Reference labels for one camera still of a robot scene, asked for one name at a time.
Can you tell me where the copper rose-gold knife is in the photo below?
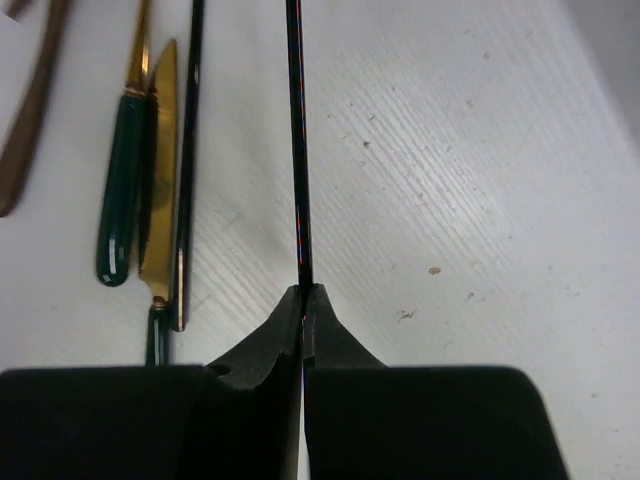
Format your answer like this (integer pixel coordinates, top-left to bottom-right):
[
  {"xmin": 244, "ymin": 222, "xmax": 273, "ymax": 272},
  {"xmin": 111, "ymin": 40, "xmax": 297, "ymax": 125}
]
[{"xmin": 1, "ymin": 1, "xmax": 72, "ymax": 217}]

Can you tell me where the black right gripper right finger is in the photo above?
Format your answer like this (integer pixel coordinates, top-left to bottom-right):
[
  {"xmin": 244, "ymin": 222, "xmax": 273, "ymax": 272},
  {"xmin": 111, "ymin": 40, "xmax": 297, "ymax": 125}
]
[{"xmin": 303, "ymin": 285, "xmax": 568, "ymax": 479}]

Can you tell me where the gold fork black handle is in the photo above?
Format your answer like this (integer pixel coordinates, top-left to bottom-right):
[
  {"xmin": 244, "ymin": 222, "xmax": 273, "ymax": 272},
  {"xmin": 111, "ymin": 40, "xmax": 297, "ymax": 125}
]
[{"xmin": 95, "ymin": 1, "xmax": 150, "ymax": 287}]

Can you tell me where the black chopstick short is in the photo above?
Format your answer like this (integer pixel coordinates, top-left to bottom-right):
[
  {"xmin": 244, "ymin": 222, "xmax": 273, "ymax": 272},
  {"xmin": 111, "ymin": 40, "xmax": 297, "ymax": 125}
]
[{"xmin": 171, "ymin": 0, "xmax": 205, "ymax": 332}]

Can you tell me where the gold knife black handle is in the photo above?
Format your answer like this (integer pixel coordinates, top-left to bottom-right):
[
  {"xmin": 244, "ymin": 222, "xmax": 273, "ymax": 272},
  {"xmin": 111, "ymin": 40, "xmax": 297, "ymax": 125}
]
[{"xmin": 139, "ymin": 38, "xmax": 177, "ymax": 367}]

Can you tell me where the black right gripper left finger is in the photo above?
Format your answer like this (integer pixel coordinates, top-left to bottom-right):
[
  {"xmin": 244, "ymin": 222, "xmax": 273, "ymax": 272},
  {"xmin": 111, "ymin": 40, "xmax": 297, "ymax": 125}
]
[{"xmin": 1, "ymin": 287, "xmax": 302, "ymax": 479}]

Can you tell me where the black chopstick long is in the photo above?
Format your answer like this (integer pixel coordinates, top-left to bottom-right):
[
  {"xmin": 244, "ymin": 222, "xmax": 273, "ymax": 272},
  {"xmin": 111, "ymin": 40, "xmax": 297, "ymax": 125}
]
[{"xmin": 285, "ymin": 0, "xmax": 314, "ymax": 321}]

